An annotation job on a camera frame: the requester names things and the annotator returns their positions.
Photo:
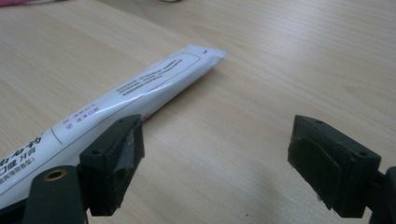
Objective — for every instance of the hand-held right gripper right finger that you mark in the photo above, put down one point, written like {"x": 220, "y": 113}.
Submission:
{"x": 339, "y": 174}

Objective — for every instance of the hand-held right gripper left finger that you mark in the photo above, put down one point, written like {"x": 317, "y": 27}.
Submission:
{"x": 106, "y": 174}

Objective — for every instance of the white toothpaste tube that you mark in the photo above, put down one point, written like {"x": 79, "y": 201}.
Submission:
{"x": 130, "y": 93}

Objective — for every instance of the pink toothbrush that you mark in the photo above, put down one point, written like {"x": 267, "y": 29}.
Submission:
{"x": 15, "y": 2}

